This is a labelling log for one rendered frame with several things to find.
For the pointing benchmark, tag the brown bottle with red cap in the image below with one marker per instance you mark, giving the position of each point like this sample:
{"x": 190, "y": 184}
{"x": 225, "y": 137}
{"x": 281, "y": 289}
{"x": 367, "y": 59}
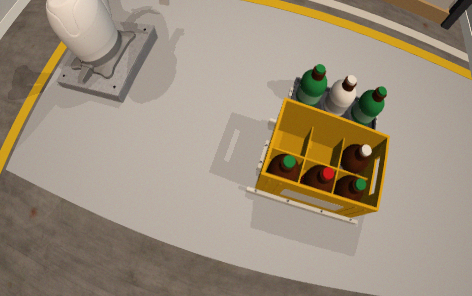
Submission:
{"x": 320, "y": 177}

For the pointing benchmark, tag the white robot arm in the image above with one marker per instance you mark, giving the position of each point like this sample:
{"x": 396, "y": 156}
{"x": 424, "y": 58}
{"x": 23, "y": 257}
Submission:
{"x": 87, "y": 30}

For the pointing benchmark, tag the cream-white bottle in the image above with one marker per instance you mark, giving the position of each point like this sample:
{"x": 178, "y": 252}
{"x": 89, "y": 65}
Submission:
{"x": 341, "y": 95}

